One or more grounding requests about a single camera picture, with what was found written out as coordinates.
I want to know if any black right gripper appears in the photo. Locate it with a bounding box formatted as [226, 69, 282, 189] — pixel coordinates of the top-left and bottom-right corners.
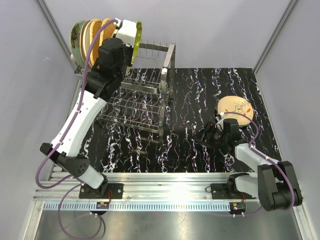
[191, 121, 228, 149]

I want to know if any cream and pink plate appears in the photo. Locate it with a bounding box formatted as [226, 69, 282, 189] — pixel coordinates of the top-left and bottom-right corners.
[82, 20, 94, 60]

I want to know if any peach bird plate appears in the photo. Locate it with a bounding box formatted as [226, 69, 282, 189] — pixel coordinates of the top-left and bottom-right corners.
[79, 20, 91, 68]
[216, 95, 254, 127]

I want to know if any wooden plate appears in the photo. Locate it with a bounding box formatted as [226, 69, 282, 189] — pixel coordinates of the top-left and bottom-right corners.
[88, 18, 104, 66]

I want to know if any yellow green plate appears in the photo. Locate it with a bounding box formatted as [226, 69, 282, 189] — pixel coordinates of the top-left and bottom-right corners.
[131, 21, 143, 66]

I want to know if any mint green flower plate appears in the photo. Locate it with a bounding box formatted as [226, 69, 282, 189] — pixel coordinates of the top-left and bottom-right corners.
[69, 20, 86, 68]

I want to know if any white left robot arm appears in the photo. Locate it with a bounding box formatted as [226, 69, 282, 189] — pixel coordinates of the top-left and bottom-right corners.
[40, 37, 134, 199]

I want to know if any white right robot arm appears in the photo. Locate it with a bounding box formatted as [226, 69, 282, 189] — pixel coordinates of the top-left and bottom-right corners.
[193, 118, 303, 211]

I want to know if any stainless steel dish rack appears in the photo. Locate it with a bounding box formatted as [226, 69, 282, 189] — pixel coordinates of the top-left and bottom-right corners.
[73, 39, 177, 145]

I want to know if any black marble pattern mat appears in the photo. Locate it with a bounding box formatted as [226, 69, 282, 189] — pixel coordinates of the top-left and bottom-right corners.
[79, 68, 281, 173]

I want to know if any teal scalloped plate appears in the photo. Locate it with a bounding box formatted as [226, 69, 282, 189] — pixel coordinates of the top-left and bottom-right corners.
[215, 107, 254, 127]

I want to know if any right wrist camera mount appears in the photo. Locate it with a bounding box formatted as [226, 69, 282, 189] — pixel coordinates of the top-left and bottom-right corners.
[215, 112, 225, 131]

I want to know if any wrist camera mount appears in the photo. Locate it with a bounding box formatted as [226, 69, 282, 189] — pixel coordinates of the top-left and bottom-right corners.
[112, 19, 137, 47]
[215, 112, 225, 131]

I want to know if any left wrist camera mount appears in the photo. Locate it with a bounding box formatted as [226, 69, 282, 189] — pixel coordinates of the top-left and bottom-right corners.
[112, 19, 137, 47]

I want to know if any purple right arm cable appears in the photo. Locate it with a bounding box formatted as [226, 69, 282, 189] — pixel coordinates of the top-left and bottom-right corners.
[207, 111, 297, 217]

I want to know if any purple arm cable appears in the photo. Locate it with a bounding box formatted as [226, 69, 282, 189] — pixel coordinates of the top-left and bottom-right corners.
[207, 111, 297, 217]
[34, 17, 121, 240]

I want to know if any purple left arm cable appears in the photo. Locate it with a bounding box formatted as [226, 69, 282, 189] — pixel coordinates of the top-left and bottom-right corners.
[34, 17, 121, 240]

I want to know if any aluminium mounting rail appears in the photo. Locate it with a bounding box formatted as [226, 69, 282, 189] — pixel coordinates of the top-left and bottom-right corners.
[33, 173, 258, 212]

